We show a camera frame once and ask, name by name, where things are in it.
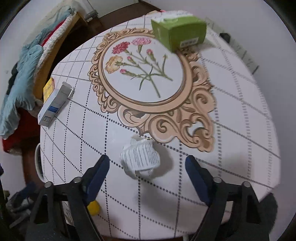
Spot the white paper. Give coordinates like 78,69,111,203
120,135,161,179

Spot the black white trash bin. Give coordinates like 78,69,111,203
34,143,44,182

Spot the yellow peel piece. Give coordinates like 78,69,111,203
87,200,101,216

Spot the blue cloth on floor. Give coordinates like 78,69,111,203
6,182,36,212

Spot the red blanket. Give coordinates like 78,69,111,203
3,20,65,154

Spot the long light blue box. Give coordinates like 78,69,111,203
38,82,73,127

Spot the white floral tablecloth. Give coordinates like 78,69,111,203
40,15,281,240

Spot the yellow red box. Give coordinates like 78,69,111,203
43,77,55,102

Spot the teal blue duvet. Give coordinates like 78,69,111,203
1,5,74,139

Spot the wooden bed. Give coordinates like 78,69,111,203
21,13,82,104

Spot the black clothing on bed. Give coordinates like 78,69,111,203
6,63,18,95

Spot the black plug adapter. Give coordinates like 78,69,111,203
219,33,231,44

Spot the green white box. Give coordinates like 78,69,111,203
151,11,207,52

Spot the white wall power strip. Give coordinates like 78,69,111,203
205,17,259,75

